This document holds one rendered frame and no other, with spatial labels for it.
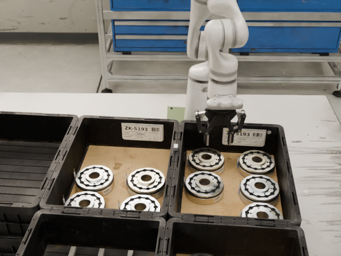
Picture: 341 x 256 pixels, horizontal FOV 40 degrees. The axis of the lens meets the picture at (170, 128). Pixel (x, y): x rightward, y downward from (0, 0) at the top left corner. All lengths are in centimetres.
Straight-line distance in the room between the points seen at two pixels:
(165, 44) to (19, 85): 115
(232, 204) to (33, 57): 303
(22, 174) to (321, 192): 90
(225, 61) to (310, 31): 216
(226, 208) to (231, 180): 11
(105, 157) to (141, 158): 11
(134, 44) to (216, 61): 210
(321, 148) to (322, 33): 167
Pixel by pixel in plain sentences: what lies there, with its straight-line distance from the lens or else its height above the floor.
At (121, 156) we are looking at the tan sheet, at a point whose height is 83.
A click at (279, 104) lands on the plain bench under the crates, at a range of 194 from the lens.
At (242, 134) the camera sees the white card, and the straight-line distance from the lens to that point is 139.
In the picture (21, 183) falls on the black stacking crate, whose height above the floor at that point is 83.
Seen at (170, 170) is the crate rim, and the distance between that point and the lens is 119.
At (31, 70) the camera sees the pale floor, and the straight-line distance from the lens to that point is 383.
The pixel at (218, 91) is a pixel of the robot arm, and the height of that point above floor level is 110.
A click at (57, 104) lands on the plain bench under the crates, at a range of 195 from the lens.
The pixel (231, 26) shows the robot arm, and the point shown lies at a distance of 113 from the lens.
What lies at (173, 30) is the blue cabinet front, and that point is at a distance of 317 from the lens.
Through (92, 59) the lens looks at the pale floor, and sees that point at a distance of 390.
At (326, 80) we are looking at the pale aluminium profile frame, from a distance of 347.
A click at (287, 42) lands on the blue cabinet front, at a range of 328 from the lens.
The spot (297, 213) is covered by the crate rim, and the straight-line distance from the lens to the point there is 112.
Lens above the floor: 169
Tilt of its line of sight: 34 degrees down
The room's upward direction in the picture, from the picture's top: straight up
